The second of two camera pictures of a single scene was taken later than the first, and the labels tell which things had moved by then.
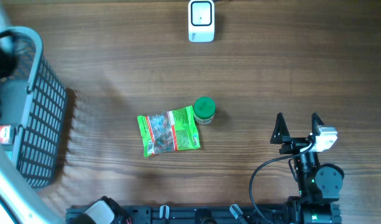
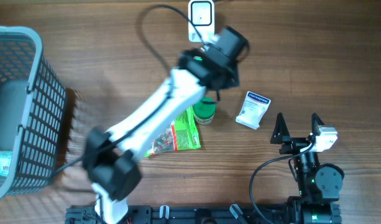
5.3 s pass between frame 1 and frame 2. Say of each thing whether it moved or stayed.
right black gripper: stayed
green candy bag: stayed
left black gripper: moved
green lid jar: stayed
